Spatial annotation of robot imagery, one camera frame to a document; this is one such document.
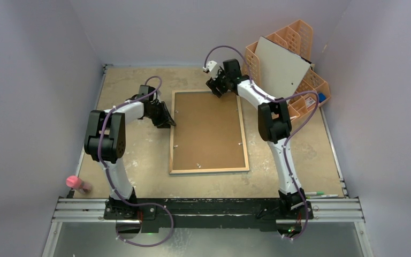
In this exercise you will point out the white marker pen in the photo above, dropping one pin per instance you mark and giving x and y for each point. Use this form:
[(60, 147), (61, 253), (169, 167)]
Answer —
[(324, 196)]

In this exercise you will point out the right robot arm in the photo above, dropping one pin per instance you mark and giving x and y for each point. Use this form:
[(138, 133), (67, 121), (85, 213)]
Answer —
[(273, 123)]

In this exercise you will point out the brown cardboard backing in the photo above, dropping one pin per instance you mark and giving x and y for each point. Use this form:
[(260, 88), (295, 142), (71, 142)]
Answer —
[(209, 131)]

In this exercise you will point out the pink glue stick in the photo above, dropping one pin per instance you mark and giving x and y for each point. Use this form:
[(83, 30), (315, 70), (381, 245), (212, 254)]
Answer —
[(76, 183)]

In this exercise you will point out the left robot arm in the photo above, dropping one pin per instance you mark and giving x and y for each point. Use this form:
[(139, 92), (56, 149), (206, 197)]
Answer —
[(105, 142)]

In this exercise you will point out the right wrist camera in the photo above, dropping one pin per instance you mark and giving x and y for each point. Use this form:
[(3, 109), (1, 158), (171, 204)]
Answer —
[(212, 68)]

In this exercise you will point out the green marker pen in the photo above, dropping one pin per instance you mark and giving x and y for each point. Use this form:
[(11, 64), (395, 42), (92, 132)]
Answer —
[(317, 193)]

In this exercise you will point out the red white card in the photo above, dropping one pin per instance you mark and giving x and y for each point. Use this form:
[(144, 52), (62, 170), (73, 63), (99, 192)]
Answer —
[(310, 102)]

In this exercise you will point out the blue wooden picture frame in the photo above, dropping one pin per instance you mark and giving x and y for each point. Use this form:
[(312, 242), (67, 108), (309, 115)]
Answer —
[(209, 133)]

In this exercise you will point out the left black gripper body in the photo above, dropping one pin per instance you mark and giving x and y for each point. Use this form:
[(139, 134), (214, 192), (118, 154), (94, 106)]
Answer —
[(157, 115)]

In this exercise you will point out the grey board in organizer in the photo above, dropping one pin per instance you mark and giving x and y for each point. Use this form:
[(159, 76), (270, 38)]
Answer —
[(281, 70)]

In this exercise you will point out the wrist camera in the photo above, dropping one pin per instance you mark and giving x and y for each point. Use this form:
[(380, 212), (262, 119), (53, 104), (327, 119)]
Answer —
[(148, 93), (212, 68)]

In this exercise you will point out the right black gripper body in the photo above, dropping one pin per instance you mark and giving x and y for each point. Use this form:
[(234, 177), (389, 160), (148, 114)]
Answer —
[(216, 84)]

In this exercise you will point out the blue item in organizer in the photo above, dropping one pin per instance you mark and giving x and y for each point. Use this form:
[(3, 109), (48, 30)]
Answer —
[(321, 97)]

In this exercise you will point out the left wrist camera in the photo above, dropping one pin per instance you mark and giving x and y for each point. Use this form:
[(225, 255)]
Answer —
[(148, 93)]

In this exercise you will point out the orange plastic desk organizer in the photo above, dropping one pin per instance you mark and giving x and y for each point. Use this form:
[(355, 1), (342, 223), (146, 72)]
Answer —
[(296, 37)]

